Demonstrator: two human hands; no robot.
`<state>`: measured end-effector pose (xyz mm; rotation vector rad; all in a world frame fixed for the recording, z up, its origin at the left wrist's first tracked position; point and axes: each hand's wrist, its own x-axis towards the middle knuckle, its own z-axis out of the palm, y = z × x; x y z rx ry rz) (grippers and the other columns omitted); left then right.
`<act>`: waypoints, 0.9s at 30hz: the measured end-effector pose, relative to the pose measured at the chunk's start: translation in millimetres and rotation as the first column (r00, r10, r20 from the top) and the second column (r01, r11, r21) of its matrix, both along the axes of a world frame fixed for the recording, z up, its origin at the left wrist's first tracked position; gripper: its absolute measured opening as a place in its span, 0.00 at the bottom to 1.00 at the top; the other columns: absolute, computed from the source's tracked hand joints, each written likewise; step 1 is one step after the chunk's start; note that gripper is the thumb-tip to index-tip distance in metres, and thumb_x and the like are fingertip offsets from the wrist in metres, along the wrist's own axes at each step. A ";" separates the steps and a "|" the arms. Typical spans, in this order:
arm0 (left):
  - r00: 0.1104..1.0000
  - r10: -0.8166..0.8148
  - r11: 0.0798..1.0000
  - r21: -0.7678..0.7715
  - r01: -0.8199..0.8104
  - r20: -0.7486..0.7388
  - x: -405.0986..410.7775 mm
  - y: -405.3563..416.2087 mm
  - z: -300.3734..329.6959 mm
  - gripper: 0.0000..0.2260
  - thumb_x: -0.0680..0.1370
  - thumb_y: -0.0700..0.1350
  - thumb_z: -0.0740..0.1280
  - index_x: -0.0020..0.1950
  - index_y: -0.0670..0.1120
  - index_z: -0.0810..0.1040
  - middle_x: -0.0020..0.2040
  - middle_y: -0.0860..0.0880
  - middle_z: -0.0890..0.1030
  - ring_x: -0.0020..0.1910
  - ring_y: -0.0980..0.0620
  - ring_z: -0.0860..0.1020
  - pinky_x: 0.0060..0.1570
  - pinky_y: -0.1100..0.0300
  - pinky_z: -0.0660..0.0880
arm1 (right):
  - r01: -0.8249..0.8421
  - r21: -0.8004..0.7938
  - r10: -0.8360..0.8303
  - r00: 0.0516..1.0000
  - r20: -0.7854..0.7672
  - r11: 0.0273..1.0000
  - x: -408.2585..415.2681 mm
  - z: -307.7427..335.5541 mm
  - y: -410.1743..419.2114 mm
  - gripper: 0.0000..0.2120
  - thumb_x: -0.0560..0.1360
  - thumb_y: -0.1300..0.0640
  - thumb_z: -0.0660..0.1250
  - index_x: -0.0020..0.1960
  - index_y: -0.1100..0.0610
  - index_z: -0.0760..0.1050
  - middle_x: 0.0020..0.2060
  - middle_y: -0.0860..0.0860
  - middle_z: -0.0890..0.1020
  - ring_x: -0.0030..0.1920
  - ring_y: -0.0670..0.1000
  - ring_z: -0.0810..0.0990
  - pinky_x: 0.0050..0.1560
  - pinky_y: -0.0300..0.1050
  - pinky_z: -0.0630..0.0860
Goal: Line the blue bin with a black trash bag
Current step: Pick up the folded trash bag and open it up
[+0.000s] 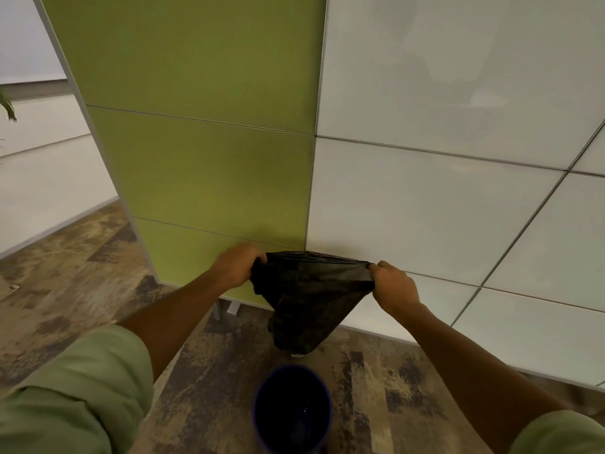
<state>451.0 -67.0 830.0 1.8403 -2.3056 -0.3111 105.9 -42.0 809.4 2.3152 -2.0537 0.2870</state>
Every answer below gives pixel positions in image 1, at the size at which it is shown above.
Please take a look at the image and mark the person's left hand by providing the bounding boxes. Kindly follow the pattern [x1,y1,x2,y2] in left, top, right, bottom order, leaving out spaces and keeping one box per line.
[208,243,268,294]

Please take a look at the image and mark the person's right hand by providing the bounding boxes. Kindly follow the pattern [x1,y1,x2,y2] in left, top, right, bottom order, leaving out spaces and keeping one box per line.
[368,261,421,318]

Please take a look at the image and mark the black plastic trash bag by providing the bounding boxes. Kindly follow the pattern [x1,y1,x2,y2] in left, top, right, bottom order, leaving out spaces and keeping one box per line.
[250,251,376,355]

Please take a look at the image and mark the person's left forearm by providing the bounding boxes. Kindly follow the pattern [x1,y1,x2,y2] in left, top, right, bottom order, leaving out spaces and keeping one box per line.
[116,268,224,384]

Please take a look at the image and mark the person's right forearm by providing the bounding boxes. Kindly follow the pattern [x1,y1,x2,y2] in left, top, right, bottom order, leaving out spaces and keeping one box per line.
[393,302,568,454]

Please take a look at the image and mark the grey metal partition foot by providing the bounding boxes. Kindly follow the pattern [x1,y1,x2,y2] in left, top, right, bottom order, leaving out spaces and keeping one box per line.
[212,298,243,321]

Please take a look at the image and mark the white partition panel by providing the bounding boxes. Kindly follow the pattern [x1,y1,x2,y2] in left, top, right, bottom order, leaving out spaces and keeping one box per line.
[305,0,605,392]

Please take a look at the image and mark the green partition panel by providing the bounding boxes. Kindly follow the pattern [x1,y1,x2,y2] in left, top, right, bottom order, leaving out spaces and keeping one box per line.
[31,0,329,310]

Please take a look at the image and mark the dark blue waste bin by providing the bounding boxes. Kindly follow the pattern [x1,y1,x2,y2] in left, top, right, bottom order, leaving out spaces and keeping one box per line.
[252,365,333,454]

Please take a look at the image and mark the light green shirt sleeve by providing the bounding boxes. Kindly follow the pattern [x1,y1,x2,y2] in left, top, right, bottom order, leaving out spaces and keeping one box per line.
[0,324,155,454]
[509,409,605,454]

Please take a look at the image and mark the green plant leaf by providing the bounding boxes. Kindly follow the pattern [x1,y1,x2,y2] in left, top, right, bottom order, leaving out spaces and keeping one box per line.
[0,90,19,123]

